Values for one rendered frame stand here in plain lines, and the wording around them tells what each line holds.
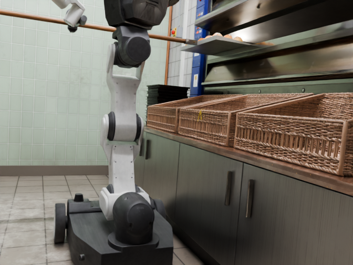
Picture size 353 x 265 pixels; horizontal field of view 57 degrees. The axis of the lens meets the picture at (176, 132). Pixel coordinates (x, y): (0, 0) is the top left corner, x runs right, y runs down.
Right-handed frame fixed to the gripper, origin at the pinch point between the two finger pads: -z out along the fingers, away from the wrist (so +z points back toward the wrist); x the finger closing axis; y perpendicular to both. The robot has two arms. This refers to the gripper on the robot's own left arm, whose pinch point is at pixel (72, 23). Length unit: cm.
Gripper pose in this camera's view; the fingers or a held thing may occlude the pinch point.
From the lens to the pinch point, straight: 215.6
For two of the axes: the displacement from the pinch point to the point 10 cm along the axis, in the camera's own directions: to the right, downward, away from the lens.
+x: -0.7, 10.0, 0.7
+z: 3.5, 0.9, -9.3
